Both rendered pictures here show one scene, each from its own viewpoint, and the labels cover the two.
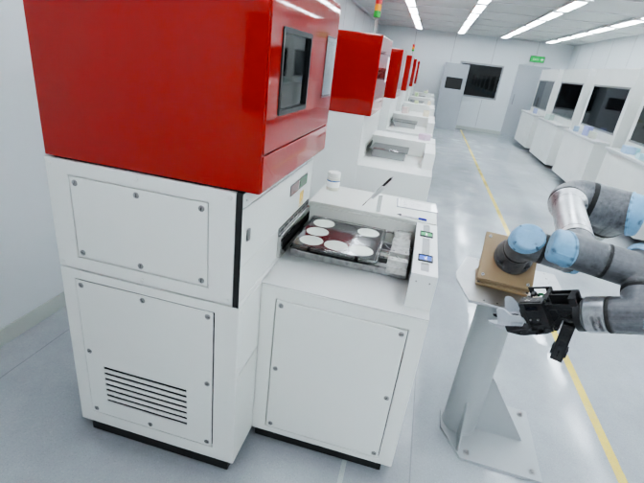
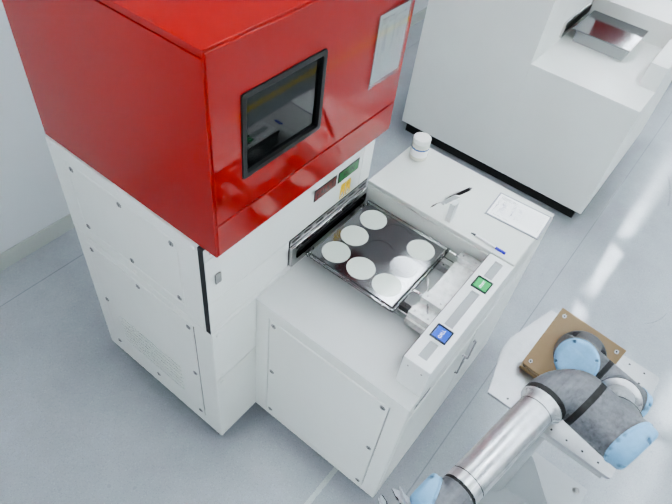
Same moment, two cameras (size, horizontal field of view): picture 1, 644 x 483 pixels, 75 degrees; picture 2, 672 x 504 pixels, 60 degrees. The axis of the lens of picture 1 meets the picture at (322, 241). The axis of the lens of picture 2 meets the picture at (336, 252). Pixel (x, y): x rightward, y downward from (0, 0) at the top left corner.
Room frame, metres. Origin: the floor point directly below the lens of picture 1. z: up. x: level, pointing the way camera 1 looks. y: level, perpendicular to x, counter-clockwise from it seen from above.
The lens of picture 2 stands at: (0.37, -0.43, 2.40)
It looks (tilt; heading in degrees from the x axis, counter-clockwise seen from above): 48 degrees down; 21
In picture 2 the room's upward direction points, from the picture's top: 9 degrees clockwise
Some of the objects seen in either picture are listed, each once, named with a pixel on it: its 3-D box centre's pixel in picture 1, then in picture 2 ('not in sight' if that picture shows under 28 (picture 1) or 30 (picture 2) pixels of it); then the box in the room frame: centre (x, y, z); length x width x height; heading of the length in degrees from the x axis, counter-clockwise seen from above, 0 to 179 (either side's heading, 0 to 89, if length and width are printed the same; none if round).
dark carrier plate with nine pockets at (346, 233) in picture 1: (340, 237); (378, 251); (1.73, -0.08, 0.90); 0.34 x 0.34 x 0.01; 79
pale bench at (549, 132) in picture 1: (574, 119); not in sight; (9.81, -5.15, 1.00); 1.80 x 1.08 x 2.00; 169
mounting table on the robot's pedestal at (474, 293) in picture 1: (505, 297); (562, 390); (1.62, -0.82, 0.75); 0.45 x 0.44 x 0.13; 77
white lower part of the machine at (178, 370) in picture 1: (202, 322); (229, 284); (1.65, 0.51, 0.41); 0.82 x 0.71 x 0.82; 169
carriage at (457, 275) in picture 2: (399, 253); (443, 294); (1.70, -0.34, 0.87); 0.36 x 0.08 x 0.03; 169
